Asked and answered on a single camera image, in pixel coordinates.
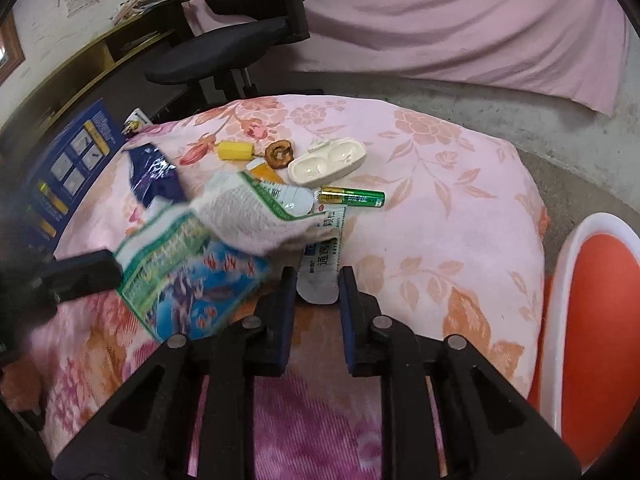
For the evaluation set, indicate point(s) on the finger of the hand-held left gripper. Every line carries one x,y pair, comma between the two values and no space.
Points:
85,272

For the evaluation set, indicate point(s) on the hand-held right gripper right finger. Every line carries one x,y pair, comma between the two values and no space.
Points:
348,321

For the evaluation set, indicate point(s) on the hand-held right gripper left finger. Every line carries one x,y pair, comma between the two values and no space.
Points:
285,321

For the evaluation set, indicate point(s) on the white medicine sachet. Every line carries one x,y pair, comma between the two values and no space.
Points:
320,265

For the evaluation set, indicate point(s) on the green blue snack packet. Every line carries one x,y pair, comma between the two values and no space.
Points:
200,290

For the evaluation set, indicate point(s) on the blue cardboard box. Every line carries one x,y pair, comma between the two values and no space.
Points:
85,145

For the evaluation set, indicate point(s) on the small orange box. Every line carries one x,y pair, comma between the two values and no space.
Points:
262,171

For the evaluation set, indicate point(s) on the pink floral blanket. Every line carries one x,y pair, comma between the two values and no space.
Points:
425,240

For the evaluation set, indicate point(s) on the dark blue foil wrapper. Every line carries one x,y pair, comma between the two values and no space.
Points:
155,180

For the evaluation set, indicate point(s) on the white green plastic bottle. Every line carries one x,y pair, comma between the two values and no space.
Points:
287,197

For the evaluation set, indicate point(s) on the green gold battery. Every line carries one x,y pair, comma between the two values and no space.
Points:
352,197

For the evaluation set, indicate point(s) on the yellow cartoon card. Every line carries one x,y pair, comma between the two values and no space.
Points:
135,122

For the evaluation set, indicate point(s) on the white double-well case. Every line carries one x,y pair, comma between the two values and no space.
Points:
325,162

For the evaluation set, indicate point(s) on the brown dried fruit slice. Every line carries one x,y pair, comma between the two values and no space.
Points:
272,157

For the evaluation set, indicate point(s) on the yellow corn piece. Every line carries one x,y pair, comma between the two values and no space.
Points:
234,151

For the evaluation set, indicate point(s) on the wooden shelf desk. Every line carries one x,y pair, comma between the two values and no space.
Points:
75,70

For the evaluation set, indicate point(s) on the orange white plastic stool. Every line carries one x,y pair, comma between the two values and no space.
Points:
600,335

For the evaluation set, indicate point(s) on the black office chair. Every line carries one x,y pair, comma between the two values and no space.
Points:
225,45

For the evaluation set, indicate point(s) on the stack of papers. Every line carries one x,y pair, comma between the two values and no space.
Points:
140,2

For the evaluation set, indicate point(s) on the pink hanging sheet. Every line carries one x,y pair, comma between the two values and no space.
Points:
425,20

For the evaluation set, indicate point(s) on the wooden window frame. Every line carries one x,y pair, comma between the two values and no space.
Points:
12,50

